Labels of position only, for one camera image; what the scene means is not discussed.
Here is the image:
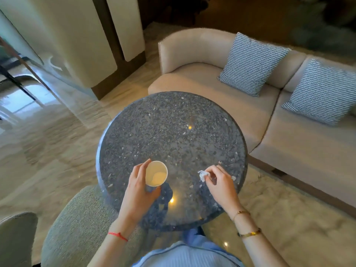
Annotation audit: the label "person's right hand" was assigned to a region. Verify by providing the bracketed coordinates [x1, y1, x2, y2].
[204, 165, 247, 220]

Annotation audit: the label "person's left hand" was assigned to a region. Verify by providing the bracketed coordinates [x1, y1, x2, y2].
[115, 159, 162, 227]

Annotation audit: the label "red paper cup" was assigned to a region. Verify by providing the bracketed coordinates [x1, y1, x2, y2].
[144, 160, 168, 188]

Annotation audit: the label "person's right forearm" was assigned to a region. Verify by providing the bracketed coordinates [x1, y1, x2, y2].
[231, 211, 290, 267]

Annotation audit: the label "blue jeans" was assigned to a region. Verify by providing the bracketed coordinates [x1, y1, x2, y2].
[182, 228, 206, 248]

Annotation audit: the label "light blue ribbed shirt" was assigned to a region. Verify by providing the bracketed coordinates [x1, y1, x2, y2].
[132, 241, 245, 267]

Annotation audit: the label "round grey stone table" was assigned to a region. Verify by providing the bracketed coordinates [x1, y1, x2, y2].
[96, 91, 248, 232]

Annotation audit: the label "white seat with brown plinth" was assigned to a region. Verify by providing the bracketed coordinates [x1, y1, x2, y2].
[148, 27, 356, 217]

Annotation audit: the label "blue houndstooth cushion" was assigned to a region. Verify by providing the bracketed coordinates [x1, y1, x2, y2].
[281, 58, 356, 126]
[217, 32, 292, 97]

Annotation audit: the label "row of black-legged bar stools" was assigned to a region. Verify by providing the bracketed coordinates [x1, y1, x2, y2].
[0, 55, 38, 102]

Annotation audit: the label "white curved counter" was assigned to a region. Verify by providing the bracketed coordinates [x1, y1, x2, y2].
[0, 0, 146, 100]

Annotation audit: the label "thin gold chain bracelet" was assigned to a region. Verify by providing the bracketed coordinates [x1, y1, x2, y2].
[232, 210, 251, 223]

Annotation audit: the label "red string bracelet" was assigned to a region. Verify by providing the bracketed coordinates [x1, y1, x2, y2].
[108, 231, 129, 242]

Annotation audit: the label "gold bangle bracelet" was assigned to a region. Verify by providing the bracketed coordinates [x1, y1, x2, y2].
[237, 228, 262, 238]

